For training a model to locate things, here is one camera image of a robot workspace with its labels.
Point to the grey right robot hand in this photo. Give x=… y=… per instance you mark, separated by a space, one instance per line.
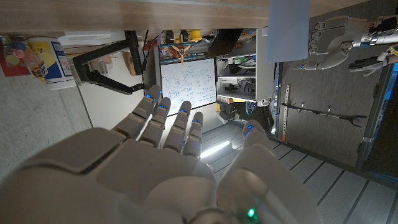
x=140 y=180

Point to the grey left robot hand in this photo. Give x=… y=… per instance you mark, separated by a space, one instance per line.
x=339 y=34

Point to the translucent blue plastic cup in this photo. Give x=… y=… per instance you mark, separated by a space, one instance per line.
x=287 y=31

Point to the black long grabber tool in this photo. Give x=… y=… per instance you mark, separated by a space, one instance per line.
x=326 y=113

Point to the white shelf cabinet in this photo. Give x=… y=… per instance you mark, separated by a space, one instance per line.
x=264 y=71

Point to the whiteboard with writing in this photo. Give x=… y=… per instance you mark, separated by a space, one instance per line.
x=188 y=82

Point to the white wipes canister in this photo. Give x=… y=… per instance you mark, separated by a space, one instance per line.
x=53 y=63

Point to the flat white box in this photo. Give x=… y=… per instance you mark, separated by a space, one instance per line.
x=90 y=36

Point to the white wall ruler strip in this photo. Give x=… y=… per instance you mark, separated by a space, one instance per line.
x=285 y=112

